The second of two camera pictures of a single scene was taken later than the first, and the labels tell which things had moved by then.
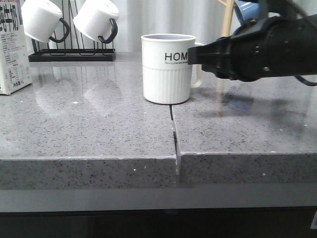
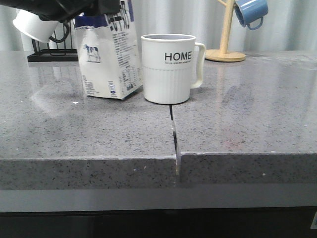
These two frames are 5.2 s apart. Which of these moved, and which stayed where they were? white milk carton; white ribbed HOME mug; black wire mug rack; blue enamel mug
Moved: white milk carton
Stayed: black wire mug rack; blue enamel mug; white ribbed HOME mug
